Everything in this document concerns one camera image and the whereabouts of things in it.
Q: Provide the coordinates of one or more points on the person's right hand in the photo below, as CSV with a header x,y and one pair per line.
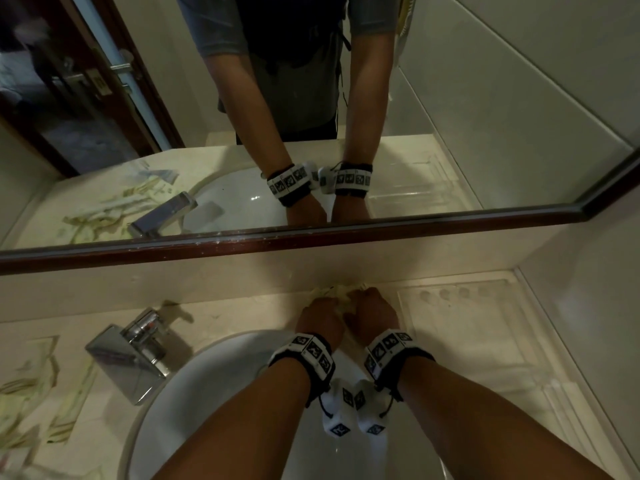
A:
x,y
372,312

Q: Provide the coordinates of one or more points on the clear plastic tray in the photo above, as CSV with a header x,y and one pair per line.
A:
x,y
490,344

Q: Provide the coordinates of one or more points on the pile of cream toiletry packets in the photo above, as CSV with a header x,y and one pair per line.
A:
x,y
30,394

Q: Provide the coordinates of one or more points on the person's right forearm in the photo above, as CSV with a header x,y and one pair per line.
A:
x,y
475,424

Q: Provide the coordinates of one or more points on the person's left forearm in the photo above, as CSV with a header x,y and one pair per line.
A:
x,y
240,429

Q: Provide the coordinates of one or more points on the black wristband with marker tags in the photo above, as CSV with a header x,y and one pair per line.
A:
x,y
387,347
310,354

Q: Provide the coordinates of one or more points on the small cream toiletry packet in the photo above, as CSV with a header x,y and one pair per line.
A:
x,y
340,293

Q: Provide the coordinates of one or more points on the white oval sink basin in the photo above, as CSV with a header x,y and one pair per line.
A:
x,y
210,394

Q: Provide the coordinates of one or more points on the person's left hand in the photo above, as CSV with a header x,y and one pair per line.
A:
x,y
322,319

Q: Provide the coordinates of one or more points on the dark wood framed mirror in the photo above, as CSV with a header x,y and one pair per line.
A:
x,y
500,94

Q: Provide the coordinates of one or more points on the chrome square faucet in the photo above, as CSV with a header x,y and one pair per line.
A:
x,y
125,359

